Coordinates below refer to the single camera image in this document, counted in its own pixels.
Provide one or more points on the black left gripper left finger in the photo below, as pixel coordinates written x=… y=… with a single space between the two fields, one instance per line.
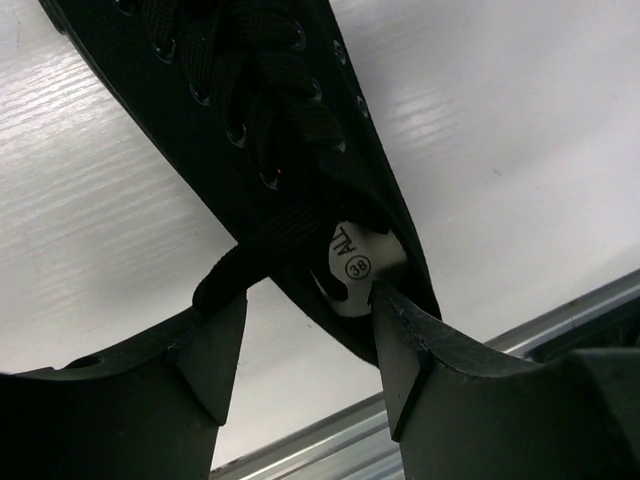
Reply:
x=148 y=407

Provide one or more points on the all-black slip-on shoe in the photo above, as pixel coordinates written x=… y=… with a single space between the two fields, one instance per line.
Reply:
x=256 y=105

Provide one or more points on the aluminium mounting rail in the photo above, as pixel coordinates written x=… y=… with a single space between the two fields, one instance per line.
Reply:
x=356 y=443

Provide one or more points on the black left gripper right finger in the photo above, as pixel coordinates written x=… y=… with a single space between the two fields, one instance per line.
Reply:
x=459 y=409

